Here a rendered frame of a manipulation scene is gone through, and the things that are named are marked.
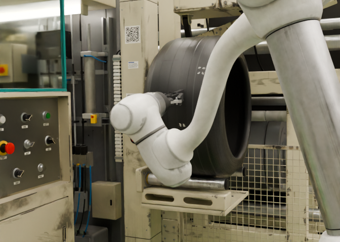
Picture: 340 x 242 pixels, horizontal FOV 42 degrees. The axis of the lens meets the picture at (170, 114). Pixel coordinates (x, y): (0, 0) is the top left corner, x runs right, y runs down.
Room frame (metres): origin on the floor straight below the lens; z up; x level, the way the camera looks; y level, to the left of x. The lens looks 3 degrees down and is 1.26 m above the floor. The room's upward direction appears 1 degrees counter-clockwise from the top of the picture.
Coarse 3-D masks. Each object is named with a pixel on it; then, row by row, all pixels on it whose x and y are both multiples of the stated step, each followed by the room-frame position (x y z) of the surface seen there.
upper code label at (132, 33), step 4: (128, 28) 1.92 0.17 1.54; (132, 28) 1.92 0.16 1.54; (136, 28) 1.91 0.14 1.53; (128, 32) 1.92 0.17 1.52; (132, 32) 1.92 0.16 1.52; (136, 32) 1.91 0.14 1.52; (128, 36) 1.92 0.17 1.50; (132, 36) 1.92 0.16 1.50; (136, 36) 1.91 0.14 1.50; (128, 40) 1.92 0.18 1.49; (132, 40) 1.92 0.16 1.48; (136, 40) 1.91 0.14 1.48; (140, 40) 1.90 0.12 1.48
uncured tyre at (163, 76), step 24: (168, 48) 1.75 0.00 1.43; (192, 48) 1.70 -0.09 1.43; (168, 72) 1.65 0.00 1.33; (192, 72) 1.61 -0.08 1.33; (240, 72) 2.03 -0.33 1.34; (192, 96) 1.58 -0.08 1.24; (240, 96) 2.09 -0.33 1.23; (168, 120) 1.62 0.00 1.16; (216, 120) 1.58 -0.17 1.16; (240, 120) 2.08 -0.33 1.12; (216, 144) 1.61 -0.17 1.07; (240, 144) 1.94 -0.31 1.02; (192, 168) 1.69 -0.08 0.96; (216, 168) 1.67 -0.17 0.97
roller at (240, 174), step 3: (240, 168) 1.94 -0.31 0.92; (243, 168) 1.94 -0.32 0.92; (237, 171) 1.94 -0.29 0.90; (240, 171) 1.93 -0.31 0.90; (243, 171) 1.93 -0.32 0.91; (246, 171) 1.96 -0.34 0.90; (234, 174) 1.95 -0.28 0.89; (237, 174) 1.94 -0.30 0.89; (240, 174) 1.94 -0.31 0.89; (243, 174) 1.93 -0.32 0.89
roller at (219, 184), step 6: (150, 174) 1.81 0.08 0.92; (150, 180) 1.80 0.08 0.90; (156, 180) 1.79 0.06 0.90; (192, 180) 1.73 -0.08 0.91; (198, 180) 1.72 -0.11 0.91; (204, 180) 1.71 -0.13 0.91; (210, 180) 1.70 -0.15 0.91; (216, 180) 1.69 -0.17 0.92; (222, 180) 1.68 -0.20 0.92; (228, 180) 1.69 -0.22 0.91; (186, 186) 1.75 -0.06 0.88; (192, 186) 1.73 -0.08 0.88; (198, 186) 1.72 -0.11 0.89; (204, 186) 1.71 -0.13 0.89; (210, 186) 1.70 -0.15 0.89; (216, 186) 1.69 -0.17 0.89; (222, 186) 1.68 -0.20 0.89; (228, 186) 1.69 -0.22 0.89
